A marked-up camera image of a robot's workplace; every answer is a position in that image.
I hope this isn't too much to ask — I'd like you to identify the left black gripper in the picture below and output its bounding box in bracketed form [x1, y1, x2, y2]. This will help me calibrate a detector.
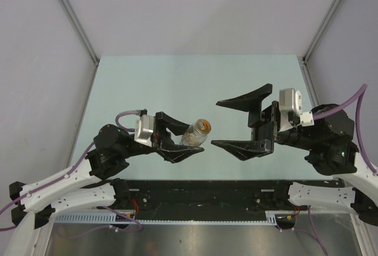
[119, 112, 204, 163]

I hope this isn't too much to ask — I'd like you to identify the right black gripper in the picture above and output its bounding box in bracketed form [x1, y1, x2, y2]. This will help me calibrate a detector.
[209, 83, 317, 159]

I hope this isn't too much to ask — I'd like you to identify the clear pill bottle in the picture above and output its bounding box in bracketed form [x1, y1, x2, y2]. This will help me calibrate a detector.
[180, 119, 211, 147]

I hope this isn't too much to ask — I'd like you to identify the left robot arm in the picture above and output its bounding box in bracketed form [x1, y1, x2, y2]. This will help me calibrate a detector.
[6, 110, 204, 229]

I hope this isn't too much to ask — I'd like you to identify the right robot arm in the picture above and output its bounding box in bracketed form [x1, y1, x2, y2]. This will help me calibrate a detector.
[211, 83, 377, 226]

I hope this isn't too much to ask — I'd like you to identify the aluminium front beam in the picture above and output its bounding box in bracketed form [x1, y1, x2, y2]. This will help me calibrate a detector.
[43, 202, 364, 214]

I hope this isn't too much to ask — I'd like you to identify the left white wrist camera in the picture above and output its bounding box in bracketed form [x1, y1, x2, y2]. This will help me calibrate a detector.
[134, 114, 155, 147]

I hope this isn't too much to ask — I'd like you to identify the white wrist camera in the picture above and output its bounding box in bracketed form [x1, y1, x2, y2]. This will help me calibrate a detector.
[134, 114, 155, 147]
[279, 88, 314, 132]

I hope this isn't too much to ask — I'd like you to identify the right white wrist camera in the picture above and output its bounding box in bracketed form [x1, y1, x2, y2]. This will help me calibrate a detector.
[279, 88, 314, 132]

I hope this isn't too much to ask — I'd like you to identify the right aluminium frame post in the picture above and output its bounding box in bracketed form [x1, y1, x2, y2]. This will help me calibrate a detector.
[302, 0, 344, 62]

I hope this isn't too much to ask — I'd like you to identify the aluminium frame post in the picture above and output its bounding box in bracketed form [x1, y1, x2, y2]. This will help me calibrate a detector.
[58, 0, 100, 67]
[302, 0, 344, 62]

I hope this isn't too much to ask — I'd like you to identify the grey slotted cable duct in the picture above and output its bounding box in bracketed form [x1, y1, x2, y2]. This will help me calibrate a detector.
[54, 211, 278, 227]

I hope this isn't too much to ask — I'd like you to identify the left aluminium frame post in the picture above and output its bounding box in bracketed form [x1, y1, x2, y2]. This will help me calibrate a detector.
[58, 0, 100, 67]

